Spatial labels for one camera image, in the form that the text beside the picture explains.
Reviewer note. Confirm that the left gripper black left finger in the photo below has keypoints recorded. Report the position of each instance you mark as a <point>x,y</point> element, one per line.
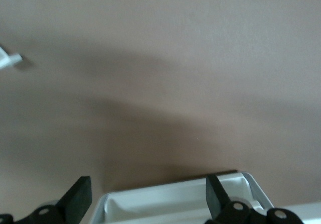
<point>75,201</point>

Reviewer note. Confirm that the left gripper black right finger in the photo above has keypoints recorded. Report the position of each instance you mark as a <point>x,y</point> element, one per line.
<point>218,204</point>

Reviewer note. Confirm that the white plastic drawer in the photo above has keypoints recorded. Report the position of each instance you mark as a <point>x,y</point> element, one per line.
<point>163,194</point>

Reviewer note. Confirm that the white curved plastic piece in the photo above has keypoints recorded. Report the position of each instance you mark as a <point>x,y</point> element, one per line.
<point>6,59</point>

